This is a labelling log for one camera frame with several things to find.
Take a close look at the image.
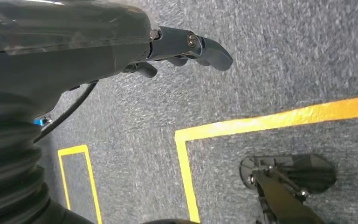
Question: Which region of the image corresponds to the blue wheeled metal rack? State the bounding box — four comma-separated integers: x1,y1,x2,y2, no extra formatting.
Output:
33,117,54,127

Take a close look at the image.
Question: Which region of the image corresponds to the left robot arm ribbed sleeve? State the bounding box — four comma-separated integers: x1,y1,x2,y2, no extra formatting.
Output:
0,114,95,224

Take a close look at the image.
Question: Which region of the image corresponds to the black robot body shell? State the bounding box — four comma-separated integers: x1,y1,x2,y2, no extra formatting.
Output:
142,218,198,224

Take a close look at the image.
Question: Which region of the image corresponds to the yellow floor tape square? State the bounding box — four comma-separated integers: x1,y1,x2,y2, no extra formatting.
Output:
175,94,358,224

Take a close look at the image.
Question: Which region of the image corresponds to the black robot foot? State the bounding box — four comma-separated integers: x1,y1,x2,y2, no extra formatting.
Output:
239,154,337,194

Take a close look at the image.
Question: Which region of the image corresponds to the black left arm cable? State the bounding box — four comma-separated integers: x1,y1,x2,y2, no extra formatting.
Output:
34,81,99,144

